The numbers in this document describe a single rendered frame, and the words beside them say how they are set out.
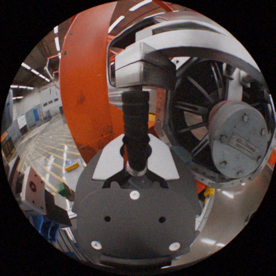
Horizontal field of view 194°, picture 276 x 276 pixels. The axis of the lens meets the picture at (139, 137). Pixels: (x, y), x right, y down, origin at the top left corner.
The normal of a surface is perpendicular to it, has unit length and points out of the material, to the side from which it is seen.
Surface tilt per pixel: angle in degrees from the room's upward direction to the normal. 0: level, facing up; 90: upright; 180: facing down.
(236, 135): 90
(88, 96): 90
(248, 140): 90
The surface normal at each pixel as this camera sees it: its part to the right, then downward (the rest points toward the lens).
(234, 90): -0.69, 0.37
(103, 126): 0.72, 0.36
